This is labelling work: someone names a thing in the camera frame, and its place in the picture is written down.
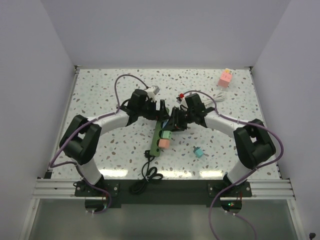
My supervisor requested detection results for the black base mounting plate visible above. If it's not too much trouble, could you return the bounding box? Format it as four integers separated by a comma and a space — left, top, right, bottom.
73, 178, 253, 209

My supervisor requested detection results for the salmon plug cube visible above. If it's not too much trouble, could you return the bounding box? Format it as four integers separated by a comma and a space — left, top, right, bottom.
158, 138, 170, 149

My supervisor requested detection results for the black power strip cable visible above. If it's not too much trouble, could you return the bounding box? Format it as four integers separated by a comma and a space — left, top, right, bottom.
128, 149, 164, 195

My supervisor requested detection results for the green plug cube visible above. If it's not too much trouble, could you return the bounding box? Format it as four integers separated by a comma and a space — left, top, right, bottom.
161, 130, 172, 140

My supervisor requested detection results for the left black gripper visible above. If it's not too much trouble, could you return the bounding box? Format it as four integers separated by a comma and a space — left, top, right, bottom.
137, 98, 170, 122

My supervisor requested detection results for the white coiled cable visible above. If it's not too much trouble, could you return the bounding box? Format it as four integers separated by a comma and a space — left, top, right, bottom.
199, 86, 227, 106

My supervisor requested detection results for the aluminium frame rail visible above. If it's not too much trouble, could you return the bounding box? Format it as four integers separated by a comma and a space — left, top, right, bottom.
32, 65, 81, 199

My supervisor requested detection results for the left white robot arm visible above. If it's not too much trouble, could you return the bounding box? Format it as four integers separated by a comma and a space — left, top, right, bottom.
59, 86, 170, 196

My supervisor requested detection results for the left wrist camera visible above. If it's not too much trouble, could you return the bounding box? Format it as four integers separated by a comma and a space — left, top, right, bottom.
145, 85, 160, 100

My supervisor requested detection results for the teal plug cube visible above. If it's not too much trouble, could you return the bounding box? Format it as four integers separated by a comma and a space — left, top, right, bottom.
193, 146, 204, 158

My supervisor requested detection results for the green power strip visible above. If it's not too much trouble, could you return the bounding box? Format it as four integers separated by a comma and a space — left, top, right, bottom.
149, 121, 164, 158

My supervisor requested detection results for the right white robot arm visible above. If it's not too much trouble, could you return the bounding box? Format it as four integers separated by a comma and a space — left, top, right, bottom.
163, 93, 276, 197

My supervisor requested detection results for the blue plug cube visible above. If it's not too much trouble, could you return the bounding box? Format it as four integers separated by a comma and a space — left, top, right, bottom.
162, 120, 168, 129

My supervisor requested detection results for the pink cube charger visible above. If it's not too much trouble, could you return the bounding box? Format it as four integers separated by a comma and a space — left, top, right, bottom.
217, 68, 233, 88

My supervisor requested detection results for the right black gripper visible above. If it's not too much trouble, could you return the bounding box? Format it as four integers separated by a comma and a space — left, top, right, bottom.
163, 107, 195, 133

